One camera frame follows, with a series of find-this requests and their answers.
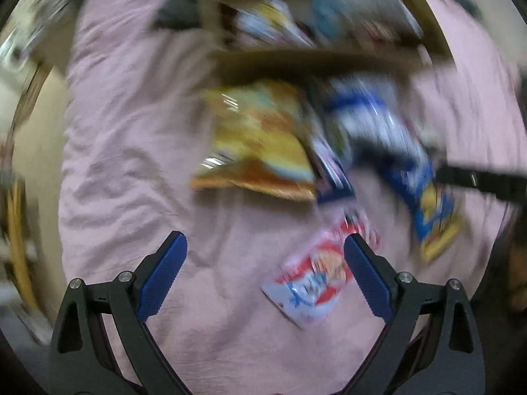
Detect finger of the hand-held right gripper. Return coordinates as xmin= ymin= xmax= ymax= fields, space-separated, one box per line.
xmin=354 ymin=138 xmax=527 ymax=205

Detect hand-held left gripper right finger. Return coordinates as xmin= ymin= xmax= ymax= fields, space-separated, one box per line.
xmin=343 ymin=233 xmax=487 ymax=395

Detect white and blue snack packet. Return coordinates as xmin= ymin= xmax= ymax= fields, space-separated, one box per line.
xmin=327 ymin=80 xmax=462 ymax=263

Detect white and red snack packet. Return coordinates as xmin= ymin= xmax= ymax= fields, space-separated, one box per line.
xmin=263 ymin=213 xmax=381 ymax=329

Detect teal snack packet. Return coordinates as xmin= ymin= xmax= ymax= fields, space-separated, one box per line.
xmin=302 ymin=0 xmax=398 ymax=44

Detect dark grey cloth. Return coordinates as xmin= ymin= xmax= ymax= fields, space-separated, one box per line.
xmin=153 ymin=0 xmax=205 ymax=32

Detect brown cardboard box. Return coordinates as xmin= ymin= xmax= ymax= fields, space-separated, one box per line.
xmin=197 ymin=0 xmax=454 ymax=88

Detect wooden rack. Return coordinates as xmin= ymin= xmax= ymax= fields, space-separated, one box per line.
xmin=5 ymin=179 xmax=40 ymax=311

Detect yellow snack packet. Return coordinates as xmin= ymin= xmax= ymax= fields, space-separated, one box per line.
xmin=190 ymin=81 xmax=319 ymax=203

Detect purple snack packet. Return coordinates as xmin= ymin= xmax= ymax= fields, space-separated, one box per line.
xmin=310 ymin=135 xmax=355 ymax=207

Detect pink blanket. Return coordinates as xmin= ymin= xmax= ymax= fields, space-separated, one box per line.
xmin=57 ymin=0 xmax=521 ymax=395

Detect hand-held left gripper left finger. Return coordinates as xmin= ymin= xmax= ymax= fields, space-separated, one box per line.
xmin=49 ymin=231 xmax=191 ymax=395

